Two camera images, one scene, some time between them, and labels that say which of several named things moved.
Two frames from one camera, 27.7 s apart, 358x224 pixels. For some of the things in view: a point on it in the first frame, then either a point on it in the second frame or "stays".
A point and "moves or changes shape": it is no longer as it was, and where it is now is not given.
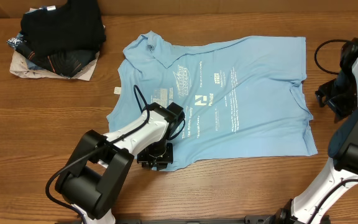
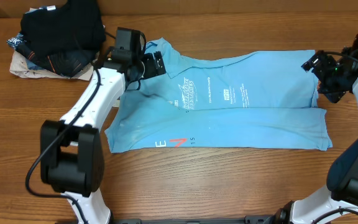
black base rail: x=248 y=219 stays
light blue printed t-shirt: x=242 y=97 moves or changes shape
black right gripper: x=341 y=107 -> x=334 y=94
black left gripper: x=163 y=162 -> x=151 y=68
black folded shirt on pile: x=78 y=25 stays
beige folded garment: x=20 y=67 stays
